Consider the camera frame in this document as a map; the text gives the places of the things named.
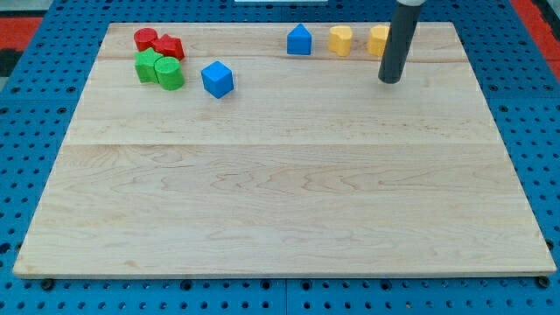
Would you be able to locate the light wooden board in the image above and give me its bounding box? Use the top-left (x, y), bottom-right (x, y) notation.
top-left (13, 22), bottom-right (557, 279)

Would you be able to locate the blue house-shaped block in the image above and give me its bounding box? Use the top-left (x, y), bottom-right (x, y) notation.
top-left (286, 24), bottom-right (312, 55)

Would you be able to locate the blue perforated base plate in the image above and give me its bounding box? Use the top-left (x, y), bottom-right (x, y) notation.
top-left (1, 0), bottom-right (559, 314)

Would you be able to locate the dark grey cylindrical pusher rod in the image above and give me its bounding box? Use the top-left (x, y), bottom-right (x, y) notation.
top-left (378, 0), bottom-right (426, 84)

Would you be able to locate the red cylinder block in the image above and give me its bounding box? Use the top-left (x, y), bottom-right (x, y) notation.
top-left (133, 27), bottom-right (158, 52)

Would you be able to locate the green cylinder block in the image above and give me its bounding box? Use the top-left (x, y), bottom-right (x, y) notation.
top-left (154, 57), bottom-right (185, 90)

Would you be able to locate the yellow block behind rod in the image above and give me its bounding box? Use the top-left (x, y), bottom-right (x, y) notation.
top-left (367, 24), bottom-right (389, 57)

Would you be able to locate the red star block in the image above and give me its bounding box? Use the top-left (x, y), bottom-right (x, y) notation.
top-left (152, 34), bottom-right (185, 60)

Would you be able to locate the green star block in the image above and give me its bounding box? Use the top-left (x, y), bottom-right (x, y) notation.
top-left (135, 47), bottom-right (164, 83)

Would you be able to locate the blue cube block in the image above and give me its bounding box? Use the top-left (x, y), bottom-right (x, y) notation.
top-left (201, 60), bottom-right (235, 99)

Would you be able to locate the yellow heart block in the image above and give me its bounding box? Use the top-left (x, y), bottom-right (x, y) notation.
top-left (327, 25), bottom-right (353, 57)

